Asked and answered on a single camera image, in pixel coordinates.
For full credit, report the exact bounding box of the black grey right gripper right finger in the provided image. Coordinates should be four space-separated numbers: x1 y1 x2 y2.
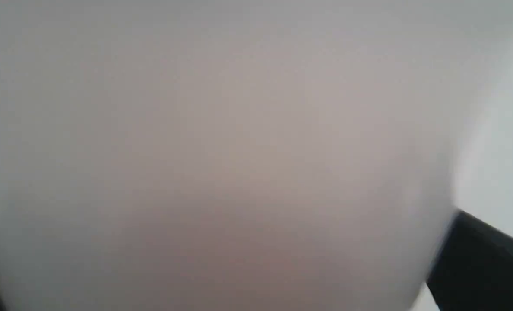
426 210 513 311

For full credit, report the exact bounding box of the clear squeeze bottle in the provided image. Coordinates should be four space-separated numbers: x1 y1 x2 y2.
0 0 513 311

